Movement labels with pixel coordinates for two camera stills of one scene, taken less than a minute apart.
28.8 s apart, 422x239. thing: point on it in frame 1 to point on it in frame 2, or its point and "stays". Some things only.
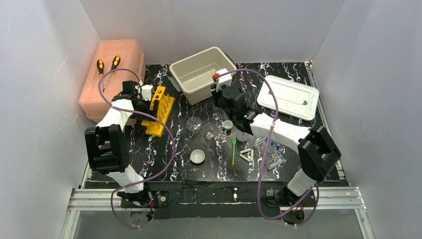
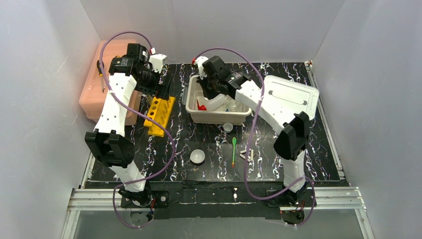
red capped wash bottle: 242,136 to 218,102
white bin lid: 293,98 stays
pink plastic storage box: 114,61 stays
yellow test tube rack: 165,103 stays
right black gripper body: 223,97 to 204,82
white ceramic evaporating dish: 197,156 stays
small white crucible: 228,125 stays
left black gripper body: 145,107 to 161,85
